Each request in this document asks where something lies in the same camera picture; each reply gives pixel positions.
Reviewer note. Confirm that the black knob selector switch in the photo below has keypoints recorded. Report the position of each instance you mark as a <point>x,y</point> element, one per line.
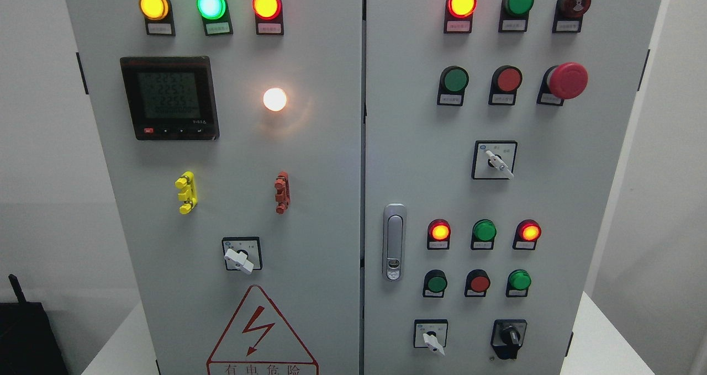
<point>508,337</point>

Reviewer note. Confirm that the grey electrical control cabinet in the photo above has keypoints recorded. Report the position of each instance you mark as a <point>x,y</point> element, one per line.
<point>362,130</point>

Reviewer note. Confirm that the red terminal connector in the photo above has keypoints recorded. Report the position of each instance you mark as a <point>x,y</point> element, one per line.
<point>282,195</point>

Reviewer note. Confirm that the red lit light lower left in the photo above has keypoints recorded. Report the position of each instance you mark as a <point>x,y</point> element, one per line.
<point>439,234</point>

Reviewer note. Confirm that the white lit indicator lamp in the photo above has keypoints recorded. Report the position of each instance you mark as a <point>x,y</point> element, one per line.
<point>275,99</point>

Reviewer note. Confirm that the green push button lower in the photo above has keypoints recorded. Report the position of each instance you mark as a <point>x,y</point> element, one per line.
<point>434,285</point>

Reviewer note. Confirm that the green push button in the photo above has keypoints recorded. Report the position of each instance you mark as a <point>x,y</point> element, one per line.
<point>434,285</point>
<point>452,84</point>

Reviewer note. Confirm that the green push button upper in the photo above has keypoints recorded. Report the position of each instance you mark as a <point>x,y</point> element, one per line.
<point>452,84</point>

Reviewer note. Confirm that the green indicator light lower middle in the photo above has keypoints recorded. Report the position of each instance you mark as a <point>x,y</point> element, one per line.
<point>484,232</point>

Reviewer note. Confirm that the red push button lower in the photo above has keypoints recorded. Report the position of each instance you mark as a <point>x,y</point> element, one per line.
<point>477,283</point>

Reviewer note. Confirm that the red push button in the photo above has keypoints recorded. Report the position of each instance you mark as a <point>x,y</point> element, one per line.
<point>504,86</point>
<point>477,283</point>

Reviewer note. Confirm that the yellow terminal connector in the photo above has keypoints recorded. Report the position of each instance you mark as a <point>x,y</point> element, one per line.
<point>187,192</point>

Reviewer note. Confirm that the red push button upper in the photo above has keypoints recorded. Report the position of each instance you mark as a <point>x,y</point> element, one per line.
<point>504,86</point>

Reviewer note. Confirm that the red indicator light lower right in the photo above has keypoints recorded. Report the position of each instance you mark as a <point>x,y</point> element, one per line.
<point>526,236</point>

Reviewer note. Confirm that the red high voltage warning sign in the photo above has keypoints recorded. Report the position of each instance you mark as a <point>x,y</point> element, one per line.
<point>259,340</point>

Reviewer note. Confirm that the red lit indicator light left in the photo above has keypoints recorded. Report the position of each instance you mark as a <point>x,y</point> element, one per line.
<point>268,17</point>

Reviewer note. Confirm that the green indicator light bottom right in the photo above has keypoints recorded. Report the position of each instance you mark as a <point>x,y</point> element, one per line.
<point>518,284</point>

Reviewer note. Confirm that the black digital power meter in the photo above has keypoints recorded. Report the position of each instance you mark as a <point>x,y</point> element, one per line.
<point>171,97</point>

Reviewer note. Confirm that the red lit light top right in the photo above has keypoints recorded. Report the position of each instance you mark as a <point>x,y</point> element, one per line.
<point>458,17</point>

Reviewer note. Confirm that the green lit indicator light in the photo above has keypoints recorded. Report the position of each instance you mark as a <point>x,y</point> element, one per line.
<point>215,17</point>

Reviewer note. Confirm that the red emergency stop button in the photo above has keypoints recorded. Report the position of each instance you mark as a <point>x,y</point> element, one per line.
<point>562,82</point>

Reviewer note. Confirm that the green indicator light top right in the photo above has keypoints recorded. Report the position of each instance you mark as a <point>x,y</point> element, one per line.
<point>514,16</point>

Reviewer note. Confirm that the yellow indicator light top left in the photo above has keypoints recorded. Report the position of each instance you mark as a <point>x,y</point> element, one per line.
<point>158,17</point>

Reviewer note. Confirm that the dark red buzzer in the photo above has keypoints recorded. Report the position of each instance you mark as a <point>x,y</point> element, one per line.
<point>569,15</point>

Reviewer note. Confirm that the black device with antenna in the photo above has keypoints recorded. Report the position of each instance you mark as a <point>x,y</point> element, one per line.
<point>28,346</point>

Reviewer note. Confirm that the silver door latch handle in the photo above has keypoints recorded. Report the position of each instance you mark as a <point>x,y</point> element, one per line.
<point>393,240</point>

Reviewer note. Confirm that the white selector switch left door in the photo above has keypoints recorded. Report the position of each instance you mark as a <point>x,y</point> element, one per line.
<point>242,254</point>

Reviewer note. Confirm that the white selector switch upper right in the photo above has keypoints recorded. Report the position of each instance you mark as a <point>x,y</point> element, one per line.
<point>494,159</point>

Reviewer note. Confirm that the white selector switch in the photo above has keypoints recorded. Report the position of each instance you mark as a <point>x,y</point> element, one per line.
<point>494,159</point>
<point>431,334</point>

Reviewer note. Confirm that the white selector switch bottom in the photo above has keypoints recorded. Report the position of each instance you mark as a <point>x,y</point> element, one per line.
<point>431,334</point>

